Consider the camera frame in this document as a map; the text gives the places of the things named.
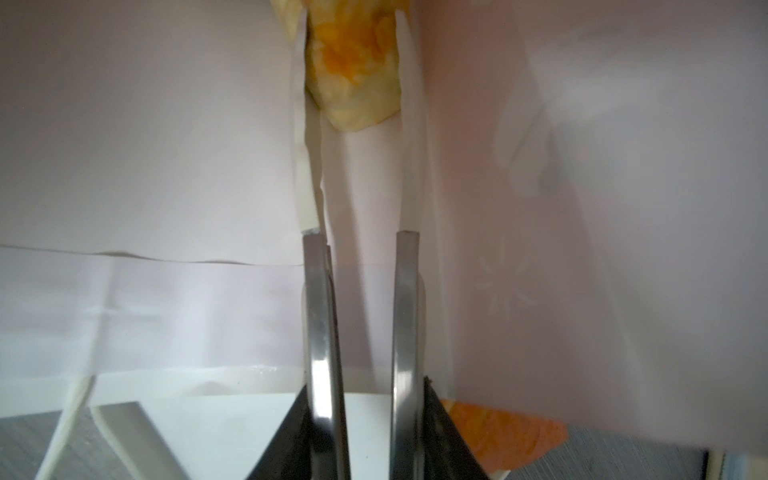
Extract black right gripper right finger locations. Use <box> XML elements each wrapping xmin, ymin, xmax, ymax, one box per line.
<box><xmin>422</xmin><ymin>377</ymin><xmax>489</xmax><ymax>480</ymax></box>

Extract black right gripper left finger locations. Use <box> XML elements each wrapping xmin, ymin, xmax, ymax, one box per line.
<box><xmin>246</xmin><ymin>386</ymin><xmax>312</xmax><ymax>480</ymax></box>

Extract metal white-tipped tongs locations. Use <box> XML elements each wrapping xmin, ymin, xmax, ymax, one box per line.
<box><xmin>290</xmin><ymin>10</ymin><xmax>426</xmax><ymax>479</ymax></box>

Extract orange fake baguette bread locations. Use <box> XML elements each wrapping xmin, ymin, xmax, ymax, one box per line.
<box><xmin>441</xmin><ymin>399</ymin><xmax>569</xmax><ymax>474</ymax></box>

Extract white red paper bag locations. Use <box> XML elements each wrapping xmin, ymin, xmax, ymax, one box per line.
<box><xmin>1</xmin><ymin>1</ymin><xmax>767</xmax><ymax>454</ymax></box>

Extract pale yellow fake bun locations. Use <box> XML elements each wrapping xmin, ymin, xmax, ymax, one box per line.
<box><xmin>271</xmin><ymin>0</ymin><xmax>410</xmax><ymax>132</ymax></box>

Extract white plastic tray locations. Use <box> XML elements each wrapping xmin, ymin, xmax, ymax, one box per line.
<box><xmin>89</xmin><ymin>392</ymin><xmax>397</xmax><ymax>480</ymax></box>

